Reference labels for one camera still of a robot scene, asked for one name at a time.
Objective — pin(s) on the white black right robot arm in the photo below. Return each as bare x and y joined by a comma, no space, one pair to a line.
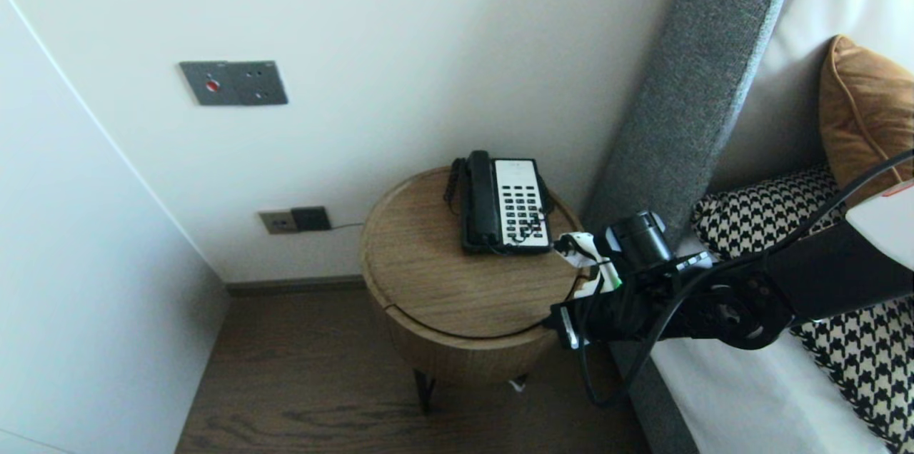
821,275

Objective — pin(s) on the black telephone handset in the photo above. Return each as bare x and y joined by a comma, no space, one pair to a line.
482,204

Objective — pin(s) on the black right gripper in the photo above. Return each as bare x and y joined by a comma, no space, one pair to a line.
621,318

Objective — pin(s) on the black and white telephone base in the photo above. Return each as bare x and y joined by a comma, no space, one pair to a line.
521,204

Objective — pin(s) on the beige wall socket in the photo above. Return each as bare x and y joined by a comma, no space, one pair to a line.
277,223

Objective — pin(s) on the round wooden side table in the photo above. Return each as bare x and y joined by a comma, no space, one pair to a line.
457,357

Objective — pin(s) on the black white houndstooth pillow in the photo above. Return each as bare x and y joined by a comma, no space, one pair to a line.
771,215

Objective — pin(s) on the brown velvet cushion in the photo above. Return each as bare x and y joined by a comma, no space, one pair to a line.
864,104

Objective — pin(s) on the black wall plug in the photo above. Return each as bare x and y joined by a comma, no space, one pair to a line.
311,218

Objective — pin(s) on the brown wooden baseboard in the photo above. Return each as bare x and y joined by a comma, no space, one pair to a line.
285,286

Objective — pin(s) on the white table foot pad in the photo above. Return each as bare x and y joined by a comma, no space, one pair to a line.
515,386

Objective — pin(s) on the grey wall switch panel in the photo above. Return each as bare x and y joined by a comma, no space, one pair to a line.
234,83

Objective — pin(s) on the round wooden bedside table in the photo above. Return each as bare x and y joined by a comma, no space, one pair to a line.
443,290

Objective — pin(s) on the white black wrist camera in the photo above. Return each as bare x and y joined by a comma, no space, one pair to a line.
639,236

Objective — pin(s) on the grey fabric headboard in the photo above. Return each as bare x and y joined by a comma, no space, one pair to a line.
678,118

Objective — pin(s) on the black metal table legs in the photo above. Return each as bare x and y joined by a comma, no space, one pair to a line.
425,393

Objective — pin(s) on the beige pillow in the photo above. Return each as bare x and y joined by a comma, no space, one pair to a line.
771,133

